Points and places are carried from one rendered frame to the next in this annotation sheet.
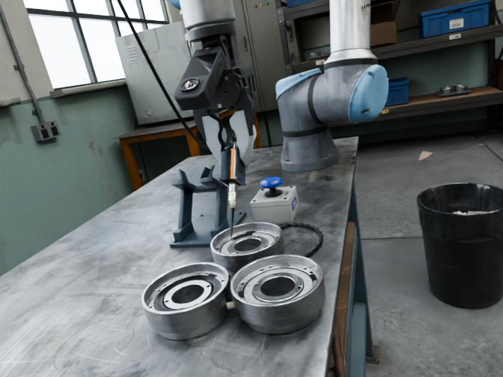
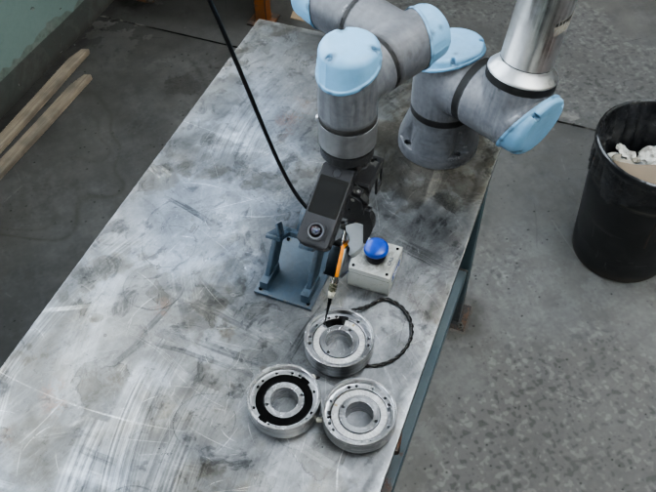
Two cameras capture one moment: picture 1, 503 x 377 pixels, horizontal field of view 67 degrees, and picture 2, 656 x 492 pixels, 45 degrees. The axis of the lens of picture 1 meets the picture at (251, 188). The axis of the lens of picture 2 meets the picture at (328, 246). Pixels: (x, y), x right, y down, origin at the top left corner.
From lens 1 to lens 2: 0.79 m
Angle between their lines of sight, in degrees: 33
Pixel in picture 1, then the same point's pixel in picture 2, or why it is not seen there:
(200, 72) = (327, 211)
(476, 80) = not seen: outside the picture
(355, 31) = (537, 52)
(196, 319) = (292, 432)
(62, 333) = (170, 399)
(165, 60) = not seen: outside the picture
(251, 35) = not seen: outside the picture
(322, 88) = (473, 99)
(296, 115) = (432, 103)
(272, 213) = (369, 282)
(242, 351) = (323, 462)
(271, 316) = (349, 447)
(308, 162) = (431, 160)
